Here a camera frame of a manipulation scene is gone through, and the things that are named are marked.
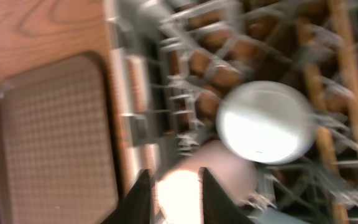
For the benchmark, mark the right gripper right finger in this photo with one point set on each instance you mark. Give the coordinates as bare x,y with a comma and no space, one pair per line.
218,208

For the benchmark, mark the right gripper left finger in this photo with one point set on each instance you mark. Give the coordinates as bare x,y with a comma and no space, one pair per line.
137,205

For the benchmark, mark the pink plastic cup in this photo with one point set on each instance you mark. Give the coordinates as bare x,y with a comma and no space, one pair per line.
179,190

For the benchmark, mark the light blue plastic cup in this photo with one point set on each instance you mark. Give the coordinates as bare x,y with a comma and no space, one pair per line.
266,122

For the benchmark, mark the light blue bowl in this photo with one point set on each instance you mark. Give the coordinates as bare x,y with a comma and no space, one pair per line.
272,216

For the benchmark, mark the grey plastic dishwasher rack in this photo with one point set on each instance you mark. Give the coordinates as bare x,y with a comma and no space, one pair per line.
173,62

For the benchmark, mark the dark brown serving tray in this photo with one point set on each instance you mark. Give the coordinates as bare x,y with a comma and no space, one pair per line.
56,163

